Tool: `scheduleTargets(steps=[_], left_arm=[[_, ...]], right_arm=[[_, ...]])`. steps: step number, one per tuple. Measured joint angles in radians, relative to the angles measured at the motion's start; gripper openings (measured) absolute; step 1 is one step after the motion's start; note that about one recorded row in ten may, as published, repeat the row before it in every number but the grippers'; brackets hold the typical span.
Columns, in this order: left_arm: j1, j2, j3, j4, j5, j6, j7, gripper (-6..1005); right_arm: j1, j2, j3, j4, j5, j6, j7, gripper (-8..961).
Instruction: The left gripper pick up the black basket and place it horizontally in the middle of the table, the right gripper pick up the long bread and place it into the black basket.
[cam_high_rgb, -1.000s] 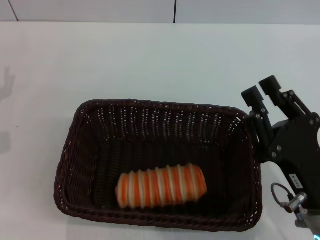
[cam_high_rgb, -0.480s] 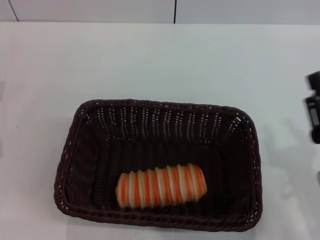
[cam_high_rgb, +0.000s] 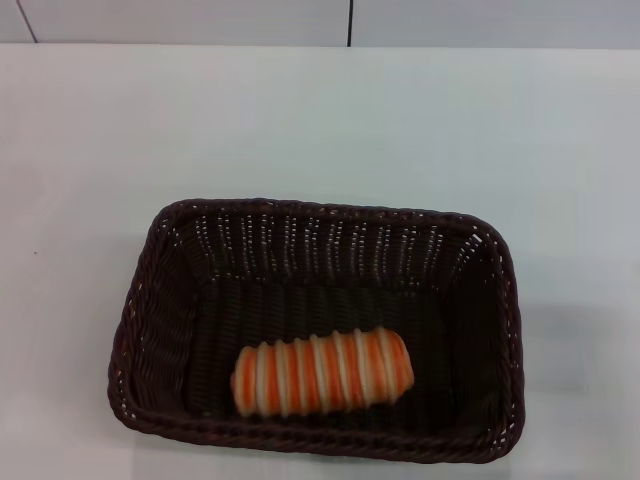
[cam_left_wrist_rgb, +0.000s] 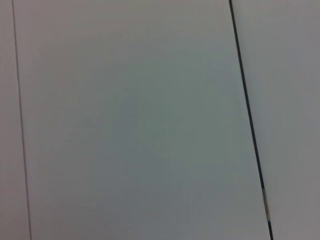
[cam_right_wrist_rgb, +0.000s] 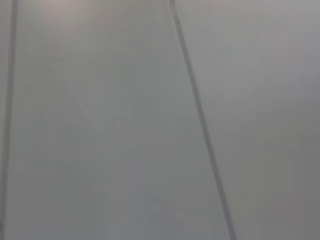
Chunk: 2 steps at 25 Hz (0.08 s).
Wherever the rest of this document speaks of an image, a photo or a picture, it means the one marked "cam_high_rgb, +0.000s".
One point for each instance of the black woven rectangular basket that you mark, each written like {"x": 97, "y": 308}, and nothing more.
{"x": 165, "y": 330}

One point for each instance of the orange white striped bread roll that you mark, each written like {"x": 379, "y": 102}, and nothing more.
{"x": 322, "y": 372}

